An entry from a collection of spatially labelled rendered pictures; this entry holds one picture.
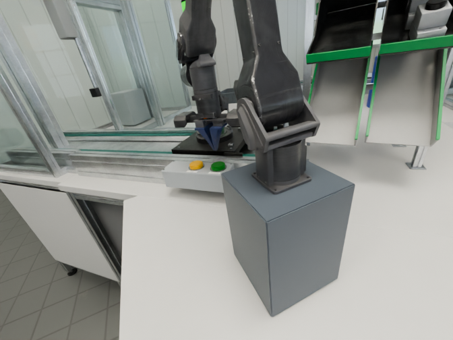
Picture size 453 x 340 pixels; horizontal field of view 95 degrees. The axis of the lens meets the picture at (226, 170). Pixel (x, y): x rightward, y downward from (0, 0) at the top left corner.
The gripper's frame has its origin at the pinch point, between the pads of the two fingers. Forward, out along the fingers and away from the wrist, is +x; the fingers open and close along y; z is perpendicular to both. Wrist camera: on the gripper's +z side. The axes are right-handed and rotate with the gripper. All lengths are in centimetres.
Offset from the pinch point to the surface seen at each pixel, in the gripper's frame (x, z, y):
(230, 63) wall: -11, 356, 118
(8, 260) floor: 104, -5, 205
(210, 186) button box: 13.1, -3.4, 1.8
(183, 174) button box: 9.7, -3.4, 9.8
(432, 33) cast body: -16.5, 12.5, -44.5
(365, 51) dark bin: -14.9, 11.8, -33.5
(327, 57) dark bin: -14.6, 13.2, -26.3
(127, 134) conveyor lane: 10, 32, 66
